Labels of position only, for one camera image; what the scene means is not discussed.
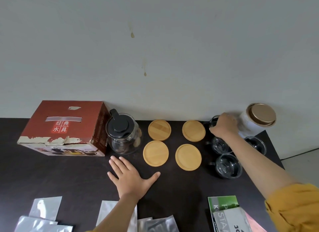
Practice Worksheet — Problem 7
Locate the person's right hand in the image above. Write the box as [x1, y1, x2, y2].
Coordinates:
[209, 112, 240, 140]

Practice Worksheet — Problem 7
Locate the round wooden coaster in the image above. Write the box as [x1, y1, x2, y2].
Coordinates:
[143, 140, 169, 168]
[182, 120, 206, 143]
[148, 119, 172, 142]
[175, 144, 202, 171]

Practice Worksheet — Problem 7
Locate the yellow sleeve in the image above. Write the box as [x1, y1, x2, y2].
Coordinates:
[264, 183, 319, 232]

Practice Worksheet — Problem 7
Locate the white canister with gold lid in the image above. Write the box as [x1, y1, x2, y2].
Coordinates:
[237, 103, 277, 139]

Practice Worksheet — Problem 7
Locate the black cable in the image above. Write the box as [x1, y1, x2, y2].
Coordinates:
[280, 148, 319, 161]

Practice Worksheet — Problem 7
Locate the glass teapot with black lid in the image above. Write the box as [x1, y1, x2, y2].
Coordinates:
[105, 109, 143, 155]

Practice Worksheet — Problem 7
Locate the glass cup with black handle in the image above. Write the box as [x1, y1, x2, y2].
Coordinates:
[209, 153, 243, 179]
[208, 115, 221, 130]
[205, 136, 234, 155]
[244, 136, 267, 156]

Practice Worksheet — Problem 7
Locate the silver packet with black print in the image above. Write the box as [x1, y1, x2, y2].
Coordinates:
[212, 207, 253, 232]

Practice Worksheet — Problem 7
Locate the green and white packet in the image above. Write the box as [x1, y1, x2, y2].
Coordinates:
[207, 195, 240, 214]

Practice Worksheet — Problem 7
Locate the person's left hand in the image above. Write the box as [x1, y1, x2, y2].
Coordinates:
[107, 156, 161, 202]

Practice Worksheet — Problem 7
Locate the red cardboard box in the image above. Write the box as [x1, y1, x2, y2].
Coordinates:
[17, 100, 111, 157]

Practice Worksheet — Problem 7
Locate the person's left forearm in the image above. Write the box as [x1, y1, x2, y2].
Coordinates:
[92, 197, 139, 232]

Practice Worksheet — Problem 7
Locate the pink packet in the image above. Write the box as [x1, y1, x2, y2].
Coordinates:
[244, 211, 268, 232]

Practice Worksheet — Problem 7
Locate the person's right forearm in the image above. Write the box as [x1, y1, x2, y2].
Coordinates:
[223, 131, 301, 203]

